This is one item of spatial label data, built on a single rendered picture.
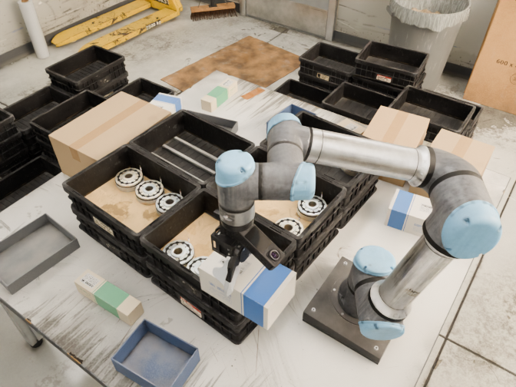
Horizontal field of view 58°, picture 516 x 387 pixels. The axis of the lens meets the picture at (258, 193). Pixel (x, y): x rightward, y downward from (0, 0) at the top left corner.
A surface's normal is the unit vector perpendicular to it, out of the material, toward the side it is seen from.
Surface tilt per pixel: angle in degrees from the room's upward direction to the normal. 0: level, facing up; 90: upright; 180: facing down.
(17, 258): 0
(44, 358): 0
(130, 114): 0
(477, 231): 86
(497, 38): 78
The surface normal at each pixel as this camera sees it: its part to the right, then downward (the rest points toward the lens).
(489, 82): -0.54, 0.34
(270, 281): 0.00, -0.72
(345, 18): -0.57, 0.57
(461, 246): 0.02, 0.64
